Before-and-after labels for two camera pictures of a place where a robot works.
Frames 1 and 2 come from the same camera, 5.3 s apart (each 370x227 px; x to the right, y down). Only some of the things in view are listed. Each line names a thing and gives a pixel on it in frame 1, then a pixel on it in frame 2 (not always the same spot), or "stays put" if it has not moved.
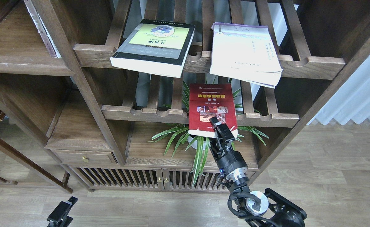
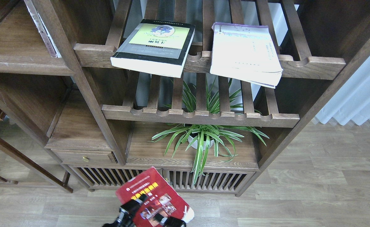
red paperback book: (207, 101) → (162, 198)
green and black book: (154, 48) stays put
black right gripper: (229, 161) → (170, 221)
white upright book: (43, 31) stays put
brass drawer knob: (85, 159) stays put
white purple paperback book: (247, 51) stays put
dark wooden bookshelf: (130, 88) stays put
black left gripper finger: (59, 217) → (127, 212)
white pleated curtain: (363, 96) stays put
